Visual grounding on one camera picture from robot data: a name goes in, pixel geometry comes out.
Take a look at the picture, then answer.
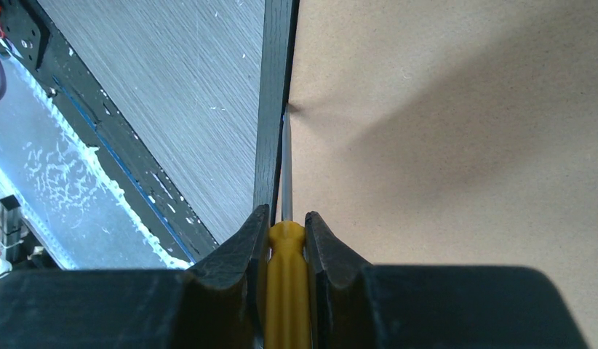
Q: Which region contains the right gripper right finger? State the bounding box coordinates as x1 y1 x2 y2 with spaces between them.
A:
305 212 587 348

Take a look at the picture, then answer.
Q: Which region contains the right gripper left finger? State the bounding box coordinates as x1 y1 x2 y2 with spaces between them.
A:
0 204 270 348

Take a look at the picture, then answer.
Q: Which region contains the yellow handled screwdriver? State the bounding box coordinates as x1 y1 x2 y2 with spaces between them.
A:
264 109 312 348

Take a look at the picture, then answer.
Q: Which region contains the black picture frame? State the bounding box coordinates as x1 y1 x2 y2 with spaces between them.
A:
252 0 598 349

